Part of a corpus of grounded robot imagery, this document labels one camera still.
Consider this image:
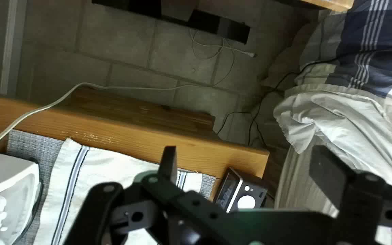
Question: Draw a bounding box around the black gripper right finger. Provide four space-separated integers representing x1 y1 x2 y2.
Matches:
309 145 392 245

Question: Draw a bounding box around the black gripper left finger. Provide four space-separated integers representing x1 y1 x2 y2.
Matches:
64 145 193 245

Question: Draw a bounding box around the black alarm clock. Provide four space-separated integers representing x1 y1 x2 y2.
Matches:
214 167 270 214

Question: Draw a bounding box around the white striped towel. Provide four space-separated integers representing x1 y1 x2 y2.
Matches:
31 137 204 245

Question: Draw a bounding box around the white mattress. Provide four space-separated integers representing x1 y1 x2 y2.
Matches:
275 144 343 216

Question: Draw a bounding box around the wooden nightstand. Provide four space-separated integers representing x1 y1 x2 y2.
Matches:
0 85 270 182

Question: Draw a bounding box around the white bed sheet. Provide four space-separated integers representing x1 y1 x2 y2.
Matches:
272 66 392 187

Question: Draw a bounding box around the grey checked mat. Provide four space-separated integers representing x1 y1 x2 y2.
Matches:
4 129 218 245

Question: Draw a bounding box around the white clothes iron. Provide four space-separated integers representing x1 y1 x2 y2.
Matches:
0 149 42 245

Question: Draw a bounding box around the blue plaid blanket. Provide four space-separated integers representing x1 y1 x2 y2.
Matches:
295 0 392 99

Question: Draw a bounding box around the green-lit metal rack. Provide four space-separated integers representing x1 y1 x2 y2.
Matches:
304 0 355 12

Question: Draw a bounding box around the white iron cord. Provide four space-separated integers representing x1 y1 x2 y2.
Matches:
0 81 180 157

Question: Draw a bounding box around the black cart frame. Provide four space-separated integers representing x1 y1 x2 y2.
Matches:
91 0 252 44

